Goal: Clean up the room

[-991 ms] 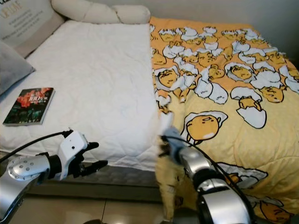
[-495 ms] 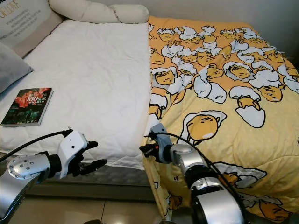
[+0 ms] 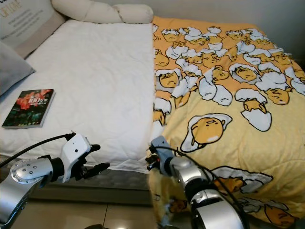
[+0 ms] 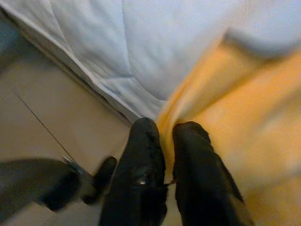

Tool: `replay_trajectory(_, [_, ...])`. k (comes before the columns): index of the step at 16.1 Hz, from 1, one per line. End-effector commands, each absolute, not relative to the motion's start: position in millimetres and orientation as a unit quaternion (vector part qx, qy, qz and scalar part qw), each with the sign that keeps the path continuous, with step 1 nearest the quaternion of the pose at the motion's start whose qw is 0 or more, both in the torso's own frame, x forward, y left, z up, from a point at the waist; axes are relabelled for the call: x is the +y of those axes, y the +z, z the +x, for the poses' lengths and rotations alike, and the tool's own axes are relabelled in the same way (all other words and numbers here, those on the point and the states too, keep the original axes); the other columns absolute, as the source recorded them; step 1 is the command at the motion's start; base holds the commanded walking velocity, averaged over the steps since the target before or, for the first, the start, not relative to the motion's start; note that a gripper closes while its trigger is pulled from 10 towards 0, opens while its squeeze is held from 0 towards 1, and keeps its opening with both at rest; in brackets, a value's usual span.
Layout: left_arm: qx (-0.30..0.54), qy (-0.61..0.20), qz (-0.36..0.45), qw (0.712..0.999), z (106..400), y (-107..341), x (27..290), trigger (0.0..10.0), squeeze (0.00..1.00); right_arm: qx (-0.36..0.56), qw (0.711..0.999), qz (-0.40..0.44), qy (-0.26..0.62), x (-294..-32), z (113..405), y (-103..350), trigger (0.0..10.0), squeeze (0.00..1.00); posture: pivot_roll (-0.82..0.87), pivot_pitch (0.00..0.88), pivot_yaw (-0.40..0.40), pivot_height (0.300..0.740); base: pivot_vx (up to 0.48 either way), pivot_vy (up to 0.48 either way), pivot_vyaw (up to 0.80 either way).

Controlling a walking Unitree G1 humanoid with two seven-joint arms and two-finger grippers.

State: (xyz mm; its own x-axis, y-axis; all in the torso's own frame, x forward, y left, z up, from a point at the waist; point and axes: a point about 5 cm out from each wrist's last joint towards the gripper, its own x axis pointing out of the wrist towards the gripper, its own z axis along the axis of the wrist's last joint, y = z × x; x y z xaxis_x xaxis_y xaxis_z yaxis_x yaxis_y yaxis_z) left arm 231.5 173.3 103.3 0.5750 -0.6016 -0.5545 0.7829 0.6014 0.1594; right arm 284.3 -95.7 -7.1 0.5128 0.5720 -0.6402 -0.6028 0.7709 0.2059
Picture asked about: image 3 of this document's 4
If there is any dark red cover book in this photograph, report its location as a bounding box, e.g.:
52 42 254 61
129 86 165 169
2 88 54 128

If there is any yellow cartoon egg blanket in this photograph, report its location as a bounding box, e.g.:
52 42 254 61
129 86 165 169
147 16 305 229

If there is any light grey pillow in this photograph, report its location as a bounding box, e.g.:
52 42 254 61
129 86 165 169
0 42 35 96

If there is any white quilted mattress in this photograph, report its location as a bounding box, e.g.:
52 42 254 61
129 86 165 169
0 20 157 173

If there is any cream long bolster pillow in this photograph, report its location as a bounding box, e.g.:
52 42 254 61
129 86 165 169
51 0 154 25

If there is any beige printed text cushion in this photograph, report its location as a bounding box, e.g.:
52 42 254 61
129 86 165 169
0 0 66 59

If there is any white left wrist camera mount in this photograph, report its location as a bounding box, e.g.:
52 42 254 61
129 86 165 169
60 133 93 183

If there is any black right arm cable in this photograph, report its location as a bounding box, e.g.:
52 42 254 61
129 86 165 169
160 146 248 210

